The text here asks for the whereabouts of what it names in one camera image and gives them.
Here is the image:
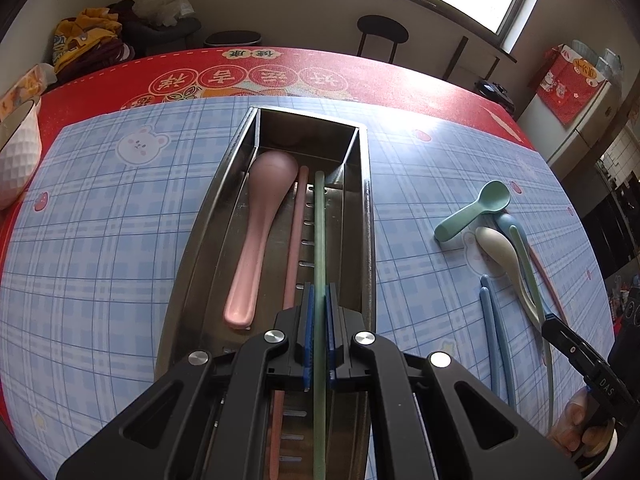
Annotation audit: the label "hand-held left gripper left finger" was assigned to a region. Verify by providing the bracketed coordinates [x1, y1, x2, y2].
[55, 282, 316, 480]

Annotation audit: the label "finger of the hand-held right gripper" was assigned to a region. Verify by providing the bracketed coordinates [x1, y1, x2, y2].
[540, 312, 633, 413]

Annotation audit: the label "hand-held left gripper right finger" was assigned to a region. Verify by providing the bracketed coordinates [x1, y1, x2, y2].
[325, 282, 583, 480]

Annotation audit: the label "green chopstick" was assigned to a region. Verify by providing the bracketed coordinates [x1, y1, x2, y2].
[509, 225, 557, 436]
[312, 170, 331, 480]

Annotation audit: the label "pink chopstick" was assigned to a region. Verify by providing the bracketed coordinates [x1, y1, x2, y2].
[527, 247, 571, 326]
[267, 165, 310, 480]

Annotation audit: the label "blue chopstick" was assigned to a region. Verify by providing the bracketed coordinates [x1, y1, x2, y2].
[479, 286, 502, 398]
[481, 274, 518, 408]

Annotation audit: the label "metal utensil tray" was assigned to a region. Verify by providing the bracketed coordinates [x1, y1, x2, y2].
[152, 106, 377, 480]

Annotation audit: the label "beige spoon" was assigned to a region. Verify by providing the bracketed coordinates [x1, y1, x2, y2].
[474, 226, 546, 333]

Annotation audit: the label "blue spoon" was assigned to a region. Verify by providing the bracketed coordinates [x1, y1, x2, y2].
[494, 212, 532, 256]

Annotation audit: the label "green spoon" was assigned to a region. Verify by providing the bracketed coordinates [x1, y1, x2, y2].
[433, 181, 512, 245]

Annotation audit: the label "pink spoon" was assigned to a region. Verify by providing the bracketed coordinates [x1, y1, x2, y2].
[223, 150, 301, 330]

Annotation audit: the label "person's right hand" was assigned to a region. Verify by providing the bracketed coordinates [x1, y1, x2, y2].
[552, 387, 617, 461]

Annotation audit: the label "blue plaid table mat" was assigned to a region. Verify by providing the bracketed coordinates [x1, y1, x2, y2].
[0, 92, 616, 480]

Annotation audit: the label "white fridge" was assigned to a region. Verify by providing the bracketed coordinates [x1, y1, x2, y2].
[517, 77, 631, 171]

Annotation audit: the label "red printed tablecloth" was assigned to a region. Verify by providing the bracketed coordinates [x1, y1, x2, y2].
[0, 46, 536, 431]

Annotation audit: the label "black rice cooker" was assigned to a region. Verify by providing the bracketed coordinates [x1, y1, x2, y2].
[472, 79, 517, 117]

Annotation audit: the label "clear plastic containers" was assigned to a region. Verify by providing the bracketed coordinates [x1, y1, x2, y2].
[570, 39, 623, 81]

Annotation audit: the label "black trash bin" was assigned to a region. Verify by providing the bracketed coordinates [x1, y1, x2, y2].
[204, 31, 264, 50]

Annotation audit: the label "black round stool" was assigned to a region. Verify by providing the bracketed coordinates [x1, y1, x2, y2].
[356, 15, 410, 65]

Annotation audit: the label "dark cushioned chair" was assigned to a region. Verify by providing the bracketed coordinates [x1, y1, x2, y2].
[122, 10, 202, 56]

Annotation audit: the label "dark windowsill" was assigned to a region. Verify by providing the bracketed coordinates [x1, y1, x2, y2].
[277, 0, 518, 63]

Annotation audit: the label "clear plastic bag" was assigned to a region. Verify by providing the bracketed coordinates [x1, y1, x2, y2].
[132, 0, 196, 26]

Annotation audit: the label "pile of clothes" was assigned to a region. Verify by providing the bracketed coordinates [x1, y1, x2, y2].
[52, 0, 136, 75]

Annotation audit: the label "bread bag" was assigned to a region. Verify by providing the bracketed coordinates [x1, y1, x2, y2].
[0, 64, 58, 116]

